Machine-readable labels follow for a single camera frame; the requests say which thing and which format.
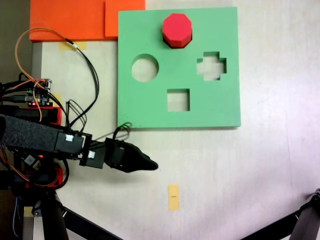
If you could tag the small yellow tape piece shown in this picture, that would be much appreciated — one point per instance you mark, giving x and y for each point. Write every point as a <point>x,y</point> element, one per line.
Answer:
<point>28,212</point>

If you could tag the green shape sorting board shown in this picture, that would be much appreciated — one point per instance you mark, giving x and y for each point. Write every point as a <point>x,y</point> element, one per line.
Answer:
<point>212,105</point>

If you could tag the red octagonal pillar block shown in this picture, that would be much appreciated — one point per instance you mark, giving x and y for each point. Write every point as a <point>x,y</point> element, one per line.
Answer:
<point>176,27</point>

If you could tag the yellow tape marker strip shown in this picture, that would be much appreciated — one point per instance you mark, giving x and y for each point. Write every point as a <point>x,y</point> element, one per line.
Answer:
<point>173,197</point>

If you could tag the black driver circuit board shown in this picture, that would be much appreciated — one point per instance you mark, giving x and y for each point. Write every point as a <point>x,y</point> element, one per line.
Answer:
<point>31,160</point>

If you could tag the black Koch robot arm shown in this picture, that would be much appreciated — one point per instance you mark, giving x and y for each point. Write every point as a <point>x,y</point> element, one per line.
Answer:
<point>32,136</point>

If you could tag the large orange foam block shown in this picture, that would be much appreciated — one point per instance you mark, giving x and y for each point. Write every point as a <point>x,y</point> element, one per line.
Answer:
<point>67,20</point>

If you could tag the red black base clamp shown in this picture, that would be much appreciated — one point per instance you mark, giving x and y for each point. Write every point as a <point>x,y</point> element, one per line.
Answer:
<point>58,175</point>
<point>50,113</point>

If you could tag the square yellow tape piece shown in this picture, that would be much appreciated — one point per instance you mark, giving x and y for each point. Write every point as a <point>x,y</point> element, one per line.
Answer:
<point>58,96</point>

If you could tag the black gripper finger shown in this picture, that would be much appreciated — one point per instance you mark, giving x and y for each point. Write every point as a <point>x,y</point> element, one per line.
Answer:
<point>140,161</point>

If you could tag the black tripod leg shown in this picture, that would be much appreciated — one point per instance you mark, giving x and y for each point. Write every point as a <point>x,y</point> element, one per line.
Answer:
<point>307,220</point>
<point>53,220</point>
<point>272,227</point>
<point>87,226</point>

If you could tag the wide yellow tape piece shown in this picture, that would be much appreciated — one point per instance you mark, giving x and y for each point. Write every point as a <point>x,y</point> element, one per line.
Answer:
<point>81,45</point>

